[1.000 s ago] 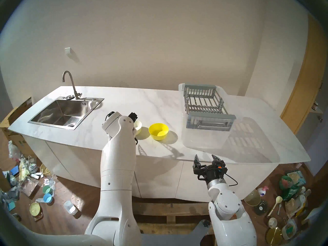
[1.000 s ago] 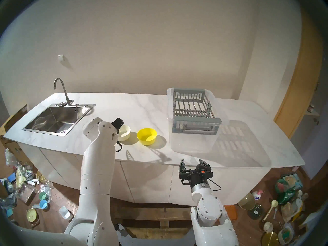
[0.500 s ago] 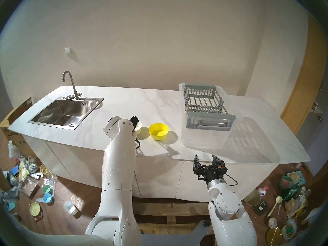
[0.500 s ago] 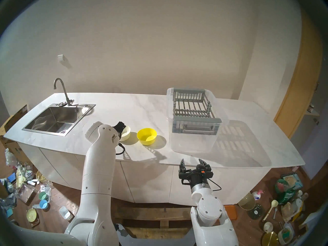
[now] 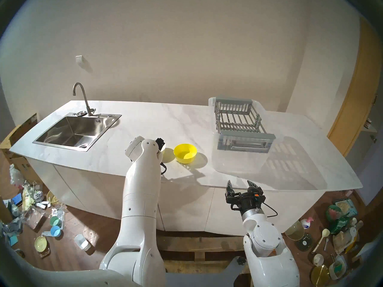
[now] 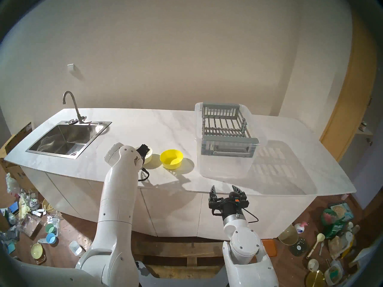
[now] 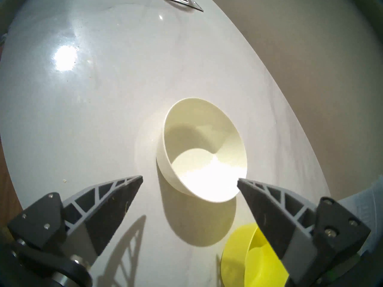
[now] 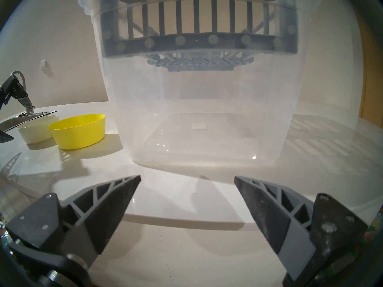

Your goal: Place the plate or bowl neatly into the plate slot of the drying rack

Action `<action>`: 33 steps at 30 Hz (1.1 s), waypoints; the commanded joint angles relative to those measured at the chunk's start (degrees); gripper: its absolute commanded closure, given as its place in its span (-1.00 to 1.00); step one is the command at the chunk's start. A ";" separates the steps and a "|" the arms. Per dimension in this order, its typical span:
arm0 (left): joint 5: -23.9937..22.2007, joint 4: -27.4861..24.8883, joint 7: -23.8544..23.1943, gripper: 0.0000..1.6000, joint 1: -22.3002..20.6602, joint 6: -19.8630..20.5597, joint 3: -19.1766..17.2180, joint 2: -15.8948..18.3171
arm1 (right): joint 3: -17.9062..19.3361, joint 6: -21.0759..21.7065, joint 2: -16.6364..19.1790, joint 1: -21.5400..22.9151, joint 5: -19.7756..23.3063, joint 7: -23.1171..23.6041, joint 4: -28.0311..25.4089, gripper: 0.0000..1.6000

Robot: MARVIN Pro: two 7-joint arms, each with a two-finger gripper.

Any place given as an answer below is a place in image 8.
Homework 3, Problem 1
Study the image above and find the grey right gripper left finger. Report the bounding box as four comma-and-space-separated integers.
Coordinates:
5, 175, 142, 255

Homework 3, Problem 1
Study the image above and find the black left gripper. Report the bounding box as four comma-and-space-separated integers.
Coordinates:
0, 74, 35, 144

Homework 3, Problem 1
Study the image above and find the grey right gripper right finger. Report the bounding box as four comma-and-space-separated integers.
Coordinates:
234, 175, 369, 283

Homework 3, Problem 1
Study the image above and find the cream plastic bowl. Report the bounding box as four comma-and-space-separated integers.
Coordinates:
17, 115, 60, 144

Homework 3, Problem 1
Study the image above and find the yellow plastic bowl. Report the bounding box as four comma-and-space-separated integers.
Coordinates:
48, 113, 107, 150

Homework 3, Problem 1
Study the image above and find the grey plastic drying rack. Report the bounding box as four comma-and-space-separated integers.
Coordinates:
100, 0, 300, 72

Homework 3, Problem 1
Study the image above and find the stainless steel sink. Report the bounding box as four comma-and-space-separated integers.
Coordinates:
0, 110, 58, 132

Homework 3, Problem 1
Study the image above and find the clear plastic storage bin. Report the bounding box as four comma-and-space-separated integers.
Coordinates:
77, 0, 319, 168

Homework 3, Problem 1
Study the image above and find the wooden door frame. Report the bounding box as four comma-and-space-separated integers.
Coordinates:
358, 17, 383, 127

